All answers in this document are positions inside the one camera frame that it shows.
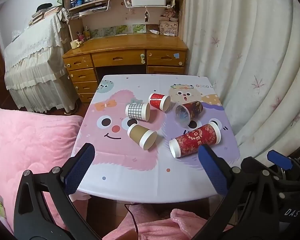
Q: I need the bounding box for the wooden bookshelf hutch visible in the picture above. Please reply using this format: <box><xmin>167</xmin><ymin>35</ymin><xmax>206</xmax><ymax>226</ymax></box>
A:
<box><xmin>62</xmin><ymin>0</ymin><xmax>185</xmax><ymax>42</ymax></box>

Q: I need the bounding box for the dark red patterned cup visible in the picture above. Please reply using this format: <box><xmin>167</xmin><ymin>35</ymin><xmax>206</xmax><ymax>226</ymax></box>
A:
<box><xmin>175</xmin><ymin>101</ymin><xmax>204</xmax><ymax>125</ymax></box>

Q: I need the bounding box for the wooden plaque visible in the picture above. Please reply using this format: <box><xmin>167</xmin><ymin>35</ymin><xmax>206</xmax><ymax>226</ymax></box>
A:
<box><xmin>159</xmin><ymin>20</ymin><xmax>179</xmax><ymax>37</ymax></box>

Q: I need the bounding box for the stack of books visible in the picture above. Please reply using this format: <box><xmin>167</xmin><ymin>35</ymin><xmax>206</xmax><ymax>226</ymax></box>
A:
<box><xmin>28</xmin><ymin>6</ymin><xmax>62</xmax><ymax>26</ymax></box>

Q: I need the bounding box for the person's pink robe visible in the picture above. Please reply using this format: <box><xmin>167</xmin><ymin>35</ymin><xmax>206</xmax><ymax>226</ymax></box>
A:
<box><xmin>102</xmin><ymin>203</ymin><xmax>234</xmax><ymax>240</ymax></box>

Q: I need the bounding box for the short red paper cup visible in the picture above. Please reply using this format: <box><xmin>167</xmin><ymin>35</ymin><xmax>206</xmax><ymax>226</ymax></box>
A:
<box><xmin>148</xmin><ymin>93</ymin><xmax>171</xmax><ymax>112</ymax></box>

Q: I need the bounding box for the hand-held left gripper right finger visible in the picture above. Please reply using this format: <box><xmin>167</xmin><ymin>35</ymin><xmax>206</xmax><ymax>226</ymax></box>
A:
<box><xmin>192</xmin><ymin>144</ymin><xmax>288</xmax><ymax>240</ymax></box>

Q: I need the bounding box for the black hat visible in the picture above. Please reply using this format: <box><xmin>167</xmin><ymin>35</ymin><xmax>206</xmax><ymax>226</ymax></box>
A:
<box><xmin>36</xmin><ymin>3</ymin><xmax>53</xmax><ymax>12</ymax></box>

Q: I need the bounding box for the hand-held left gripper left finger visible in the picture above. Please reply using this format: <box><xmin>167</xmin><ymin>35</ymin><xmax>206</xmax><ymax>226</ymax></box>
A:
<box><xmin>14</xmin><ymin>143</ymin><xmax>101</xmax><ymax>240</ymax></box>

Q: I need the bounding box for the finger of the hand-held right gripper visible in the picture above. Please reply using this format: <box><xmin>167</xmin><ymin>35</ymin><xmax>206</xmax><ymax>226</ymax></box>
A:
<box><xmin>267</xmin><ymin>149</ymin><xmax>300</xmax><ymax>178</ymax></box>

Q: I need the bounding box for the cartoon printed tablecloth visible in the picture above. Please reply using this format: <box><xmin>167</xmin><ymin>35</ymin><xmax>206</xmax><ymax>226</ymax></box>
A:
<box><xmin>69</xmin><ymin>74</ymin><xmax>241</xmax><ymax>204</ymax></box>

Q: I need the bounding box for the grey checked paper cup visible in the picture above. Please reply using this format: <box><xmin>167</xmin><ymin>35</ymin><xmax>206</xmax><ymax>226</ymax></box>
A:
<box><xmin>125</xmin><ymin>102</ymin><xmax>151</xmax><ymax>122</ymax></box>

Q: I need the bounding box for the white storage basket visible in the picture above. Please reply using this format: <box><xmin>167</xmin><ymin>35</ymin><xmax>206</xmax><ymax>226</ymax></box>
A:
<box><xmin>130</xmin><ymin>0</ymin><xmax>167</xmax><ymax>6</ymax></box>

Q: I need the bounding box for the wooden desk with drawers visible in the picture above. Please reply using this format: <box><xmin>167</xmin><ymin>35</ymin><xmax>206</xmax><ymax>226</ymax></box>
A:
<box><xmin>62</xmin><ymin>34</ymin><xmax>189</xmax><ymax>103</ymax></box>

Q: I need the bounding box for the pink blanket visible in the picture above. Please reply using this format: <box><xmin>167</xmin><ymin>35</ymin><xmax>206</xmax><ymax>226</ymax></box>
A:
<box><xmin>0</xmin><ymin>108</ymin><xmax>91</xmax><ymax>234</ymax></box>

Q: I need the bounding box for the brown paper cup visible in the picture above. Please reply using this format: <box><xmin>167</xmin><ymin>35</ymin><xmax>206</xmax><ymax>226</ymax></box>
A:
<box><xmin>127</xmin><ymin>123</ymin><xmax>158</xmax><ymax>151</ymax></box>

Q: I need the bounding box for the black cable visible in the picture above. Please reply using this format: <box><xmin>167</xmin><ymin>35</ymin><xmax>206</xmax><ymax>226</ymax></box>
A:
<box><xmin>124</xmin><ymin>203</ymin><xmax>140</xmax><ymax>240</ymax></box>

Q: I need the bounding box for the tall red patterned cup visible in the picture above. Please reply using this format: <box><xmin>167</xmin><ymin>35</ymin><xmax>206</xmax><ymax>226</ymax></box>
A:
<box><xmin>169</xmin><ymin>123</ymin><xmax>222</xmax><ymax>159</ymax></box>

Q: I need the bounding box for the lace covered piano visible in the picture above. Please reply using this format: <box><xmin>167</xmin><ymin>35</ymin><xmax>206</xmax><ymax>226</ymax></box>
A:
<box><xmin>4</xmin><ymin>12</ymin><xmax>78</xmax><ymax>113</ymax></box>

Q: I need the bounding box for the white floral curtain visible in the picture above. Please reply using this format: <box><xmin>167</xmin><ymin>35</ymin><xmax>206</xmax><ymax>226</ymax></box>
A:
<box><xmin>182</xmin><ymin>0</ymin><xmax>300</xmax><ymax>162</ymax></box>

